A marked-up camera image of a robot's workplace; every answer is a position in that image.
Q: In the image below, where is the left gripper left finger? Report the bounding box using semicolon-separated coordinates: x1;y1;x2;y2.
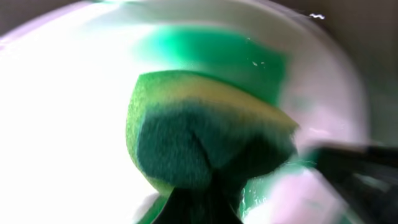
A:
152;188;211;224

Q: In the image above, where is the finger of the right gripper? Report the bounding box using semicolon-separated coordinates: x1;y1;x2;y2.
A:
306;143;397;224

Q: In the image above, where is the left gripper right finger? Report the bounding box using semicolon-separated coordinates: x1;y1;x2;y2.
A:
208;181;243;224

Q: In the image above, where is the green yellow sponge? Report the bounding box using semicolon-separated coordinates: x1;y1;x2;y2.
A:
126;70;298;195

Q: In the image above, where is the white plate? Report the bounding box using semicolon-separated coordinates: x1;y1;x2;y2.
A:
1;1;369;223

